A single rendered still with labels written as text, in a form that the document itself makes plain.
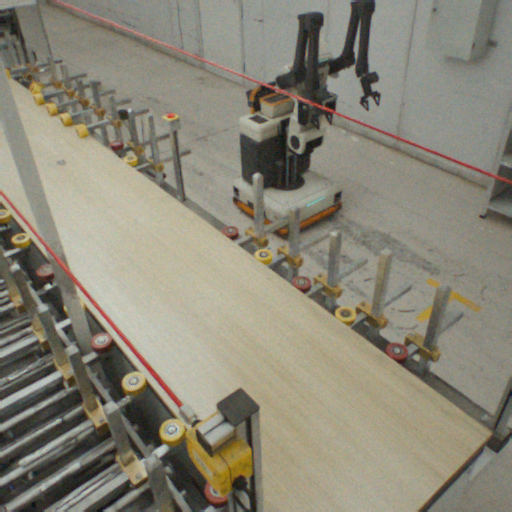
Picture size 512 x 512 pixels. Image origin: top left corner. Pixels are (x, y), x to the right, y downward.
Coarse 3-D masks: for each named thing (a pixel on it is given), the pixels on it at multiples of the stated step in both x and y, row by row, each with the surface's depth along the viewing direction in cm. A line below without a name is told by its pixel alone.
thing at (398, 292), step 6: (396, 288) 223; (402, 288) 223; (408, 288) 224; (390, 294) 220; (396, 294) 220; (402, 294) 223; (390, 300) 218; (360, 318) 210; (366, 318) 212; (354, 324) 207; (360, 324) 211
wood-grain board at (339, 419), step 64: (0, 128) 352; (64, 128) 349; (64, 192) 282; (128, 192) 280; (128, 256) 235; (192, 256) 234; (128, 320) 203; (192, 320) 201; (256, 320) 200; (320, 320) 199; (192, 384) 177; (256, 384) 176; (320, 384) 176; (384, 384) 175; (320, 448) 157; (384, 448) 156; (448, 448) 156
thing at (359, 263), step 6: (360, 258) 241; (366, 258) 241; (354, 264) 238; (360, 264) 239; (342, 270) 235; (348, 270) 235; (354, 270) 238; (342, 276) 233; (312, 288) 226; (318, 288) 226; (306, 294) 223; (312, 294) 224
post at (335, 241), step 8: (336, 232) 208; (336, 240) 208; (336, 248) 211; (328, 256) 216; (336, 256) 214; (328, 264) 219; (336, 264) 217; (328, 272) 221; (336, 272) 220; (328, 280) 224; (336, 280) 223; (328, 296) 229; (328, 304) 231
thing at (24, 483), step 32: (32, 288) 229; (0, 320) 247; (32, 352) 231; (32, 384) 203; (96, 384) 186; (0, 416) 193; (32, 416) 204; (0, 448) 181; (32, 448) 193; (32, 480) 171
